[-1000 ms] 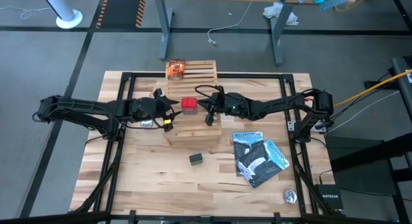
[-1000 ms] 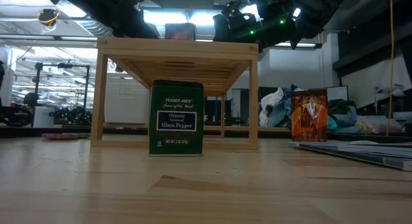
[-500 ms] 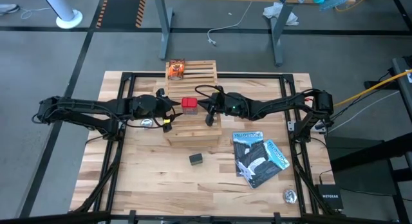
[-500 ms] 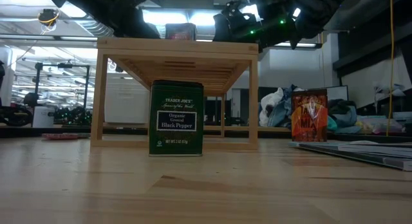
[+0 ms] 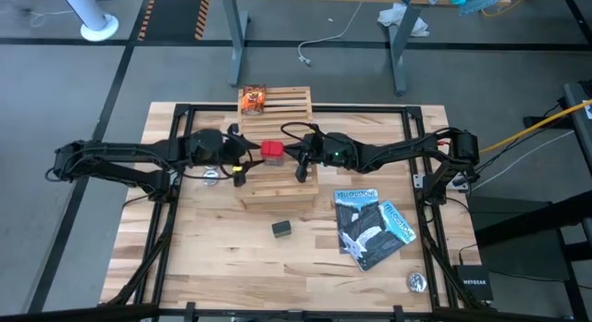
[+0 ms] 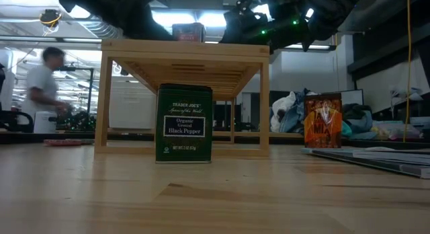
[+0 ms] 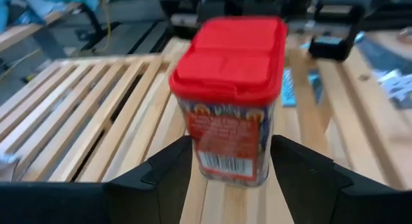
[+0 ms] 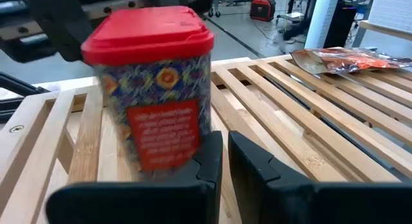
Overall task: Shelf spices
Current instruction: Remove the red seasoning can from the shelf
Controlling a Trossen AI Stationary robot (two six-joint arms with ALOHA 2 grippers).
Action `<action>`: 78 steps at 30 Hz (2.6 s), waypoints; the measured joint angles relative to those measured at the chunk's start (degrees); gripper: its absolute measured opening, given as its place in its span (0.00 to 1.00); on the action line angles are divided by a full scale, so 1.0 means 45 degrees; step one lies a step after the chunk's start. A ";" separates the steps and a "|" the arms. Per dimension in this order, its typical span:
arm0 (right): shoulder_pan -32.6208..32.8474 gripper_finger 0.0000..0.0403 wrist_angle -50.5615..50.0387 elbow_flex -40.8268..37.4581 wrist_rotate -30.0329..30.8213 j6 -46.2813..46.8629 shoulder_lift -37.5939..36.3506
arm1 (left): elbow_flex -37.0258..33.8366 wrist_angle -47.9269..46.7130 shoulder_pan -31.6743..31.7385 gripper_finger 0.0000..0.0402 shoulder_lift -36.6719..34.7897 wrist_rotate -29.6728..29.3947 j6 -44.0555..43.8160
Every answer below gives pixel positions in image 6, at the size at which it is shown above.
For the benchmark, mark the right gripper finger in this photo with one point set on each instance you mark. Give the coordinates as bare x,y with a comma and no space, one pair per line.
228,30

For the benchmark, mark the orange taco mix packet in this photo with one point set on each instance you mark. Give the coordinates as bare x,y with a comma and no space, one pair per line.
322,123

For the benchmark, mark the dark equipment with green lights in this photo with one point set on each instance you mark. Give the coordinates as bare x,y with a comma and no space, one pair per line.
77,121

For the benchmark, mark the person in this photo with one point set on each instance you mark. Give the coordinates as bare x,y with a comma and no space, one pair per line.
42,86

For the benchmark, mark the black and white machine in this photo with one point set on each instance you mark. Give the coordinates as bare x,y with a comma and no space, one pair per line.
221,116

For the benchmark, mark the white panel with black frame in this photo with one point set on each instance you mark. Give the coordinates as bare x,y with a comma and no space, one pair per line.
352,97

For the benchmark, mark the white storage cabinet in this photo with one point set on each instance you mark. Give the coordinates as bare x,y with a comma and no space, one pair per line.
131,106

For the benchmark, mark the black pole stand frame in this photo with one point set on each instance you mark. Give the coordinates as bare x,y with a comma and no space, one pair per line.
90,92

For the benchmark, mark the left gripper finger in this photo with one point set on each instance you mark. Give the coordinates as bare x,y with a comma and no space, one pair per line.
163,35

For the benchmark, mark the pink patterned fabric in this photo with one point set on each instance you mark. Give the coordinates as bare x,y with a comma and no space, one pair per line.
396,133

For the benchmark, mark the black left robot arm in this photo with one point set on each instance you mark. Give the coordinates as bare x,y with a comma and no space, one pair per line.
100,5

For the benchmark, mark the black aluminium table frame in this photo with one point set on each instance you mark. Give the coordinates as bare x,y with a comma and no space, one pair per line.
20,138

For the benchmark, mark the red smoked paprika tin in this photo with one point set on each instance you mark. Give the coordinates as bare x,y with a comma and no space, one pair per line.
188,34

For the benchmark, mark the wooden slatted shelf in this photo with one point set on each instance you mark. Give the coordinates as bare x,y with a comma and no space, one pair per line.
184,49

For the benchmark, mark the white cloth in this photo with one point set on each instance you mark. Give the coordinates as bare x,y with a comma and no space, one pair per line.
282,106

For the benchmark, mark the long ceiling light fixture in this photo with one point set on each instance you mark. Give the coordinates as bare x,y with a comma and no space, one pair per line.
77,40
319,46

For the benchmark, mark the black office chair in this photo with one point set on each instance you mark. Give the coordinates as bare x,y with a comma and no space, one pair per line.
16,123

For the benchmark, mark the green black pepper tin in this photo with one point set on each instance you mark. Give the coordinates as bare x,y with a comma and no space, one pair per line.
184,126

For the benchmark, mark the pile of clothes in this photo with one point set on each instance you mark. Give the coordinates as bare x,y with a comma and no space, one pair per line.
357,116

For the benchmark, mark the round flat tin lid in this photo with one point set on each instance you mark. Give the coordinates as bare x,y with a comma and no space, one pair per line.
62,142
88,141

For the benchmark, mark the blue denim cloth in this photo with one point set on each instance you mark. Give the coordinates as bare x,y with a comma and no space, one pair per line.
297,113

